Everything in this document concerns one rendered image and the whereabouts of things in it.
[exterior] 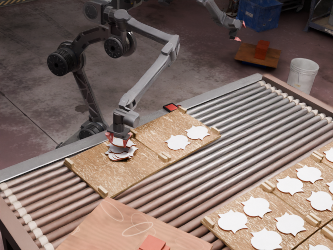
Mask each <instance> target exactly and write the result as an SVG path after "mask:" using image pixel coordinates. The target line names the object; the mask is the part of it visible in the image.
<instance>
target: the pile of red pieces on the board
mask: <svg viewBox="0 0 333 250"><path fill-rule="evenodd" d="M137 250H170V247H169V246H167V245H166V242H165V241H163V240H160V239H158V238H156V237H154V236H152V235H148V236H147V237H146V239H145V240H144V241H143V243H142V244H141V246H140V247H139V249H137Z"/></svg>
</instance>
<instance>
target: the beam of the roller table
mask: <svg viewBox="0 0 333 250"><path fill-rule="evenodd" d="M261 80H262V75H261V74H259V73H256V74H254V75H251V76H248V77H246V78H243V79H240V80H238V81H235V82H232V83H230V84H227V85H224V86H222V87H219V88H216V89H214V90H211V91H209V92H206V93H203V94H201V95H198V96H195V97H193V98H190V99H187V100H185V101H182V102H179V103H177V104H176V105H181V106H182V107H183V108H185V109H186V110H190V109H192V108H195V107H197V106H200V105H202V104H205V103H207V102H209V101H212V100H214V99H217V98H220V97H222V96H225V95H227V94H230V93H232V92H235V91H237V90H240V89H242V88H245V87H247V86H250V85H252V84H255V83H257V82H259V81H261ZM168 113H169V112H168V111H166V110H165V109H161V110H158V111H156V112H153V113H150V114H148V115H145V116H142V117H140V121H139V124H138V126H137V127H139V126H141V125H144V124H146V123H148V122H150V121H152V120H155V119H157V118H159V117H161V116H163V115H166V114H168ZM106 132H107V130H105V131H102V132H100V133H97V134H94V135H92V136H90V137H87V138H84V139H82V140H79V141H76V142H74V143H71V144H68V145H66V146H63V147H60V148H58V149H55V150H53V151H50V152H47V153H45V154H42V155H39V156H37V157H34V158H31V159H29V160H26V161H23V162H21V163H18V164H15V165H13V166H10V167H8V168H5V169H2V170H0V184H1V183H4V182H5V183H6V182H8V181H11V180H13V179H16V178H18V177H20V176H23V175H25V174H28V173H30V172H33V171H35V170H38V169H41V168H43V167H46V166H48V165H51V164H53V163H56V162H58V161H61V160H63V159H65V158H68V157H71V156H73V155H76V154H78V153H81V152H83V151H86V150H89V149H91V148H93V147H95V146H97V145H99V144H102V143H104V142H106V141H108V138H107V137H106V136H105V133H106Z"/></svg>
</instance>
